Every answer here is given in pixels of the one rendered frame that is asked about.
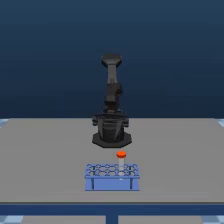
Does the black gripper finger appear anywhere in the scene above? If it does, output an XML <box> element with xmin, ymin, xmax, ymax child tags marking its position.
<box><xmin>103</xmin><ymin>101</ymin><xmax>114</xmax><ymax>114</ymax></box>
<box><xmin>113</xmin><ymin>101</ymin><xmax>122</xmax><ymax>114</ymax></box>

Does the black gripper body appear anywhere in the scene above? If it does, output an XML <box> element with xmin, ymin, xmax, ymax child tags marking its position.
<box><xmin>104</xmin><ymin>83</ymin><xmax>123</xmax><ymax>105</ymax></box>

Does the orange-capped clear centrifuge tube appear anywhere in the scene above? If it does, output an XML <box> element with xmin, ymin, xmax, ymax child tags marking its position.
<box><xmin>116</xmin><ymin>150</ymin><xmax>127</xmax><ymax>181</ymax></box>

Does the blue test tube rack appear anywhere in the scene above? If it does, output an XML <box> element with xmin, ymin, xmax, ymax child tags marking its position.
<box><xmin>83</xmin><ymin>162</ymin><xmax>141</xmax><ymax>192</ymax></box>

